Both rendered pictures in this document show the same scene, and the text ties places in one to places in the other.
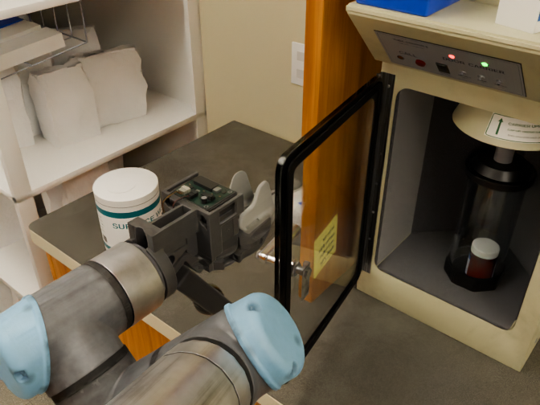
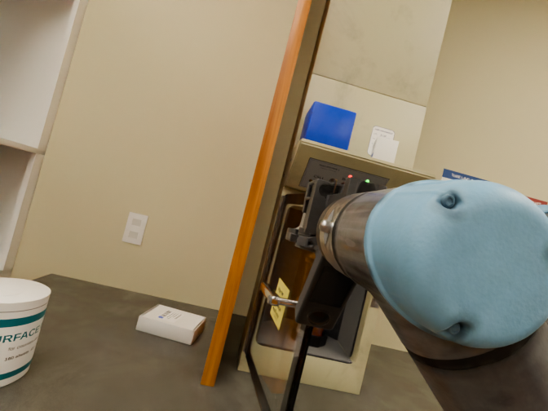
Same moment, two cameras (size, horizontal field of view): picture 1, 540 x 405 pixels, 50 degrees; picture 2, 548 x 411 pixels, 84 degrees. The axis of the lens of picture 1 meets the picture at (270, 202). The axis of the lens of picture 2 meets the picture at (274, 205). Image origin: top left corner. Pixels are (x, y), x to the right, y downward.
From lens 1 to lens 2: 0.61 m
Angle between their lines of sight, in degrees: 55
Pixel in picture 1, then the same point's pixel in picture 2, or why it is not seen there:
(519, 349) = (359, 376)
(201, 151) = not seen: hidden behind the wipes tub
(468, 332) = (326, 376)
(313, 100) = (256, 201)
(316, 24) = (268, 152)
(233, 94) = (54, 252)
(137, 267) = not seen: hidden behind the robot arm
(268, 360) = not seen: outside the picture
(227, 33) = (64, 203)
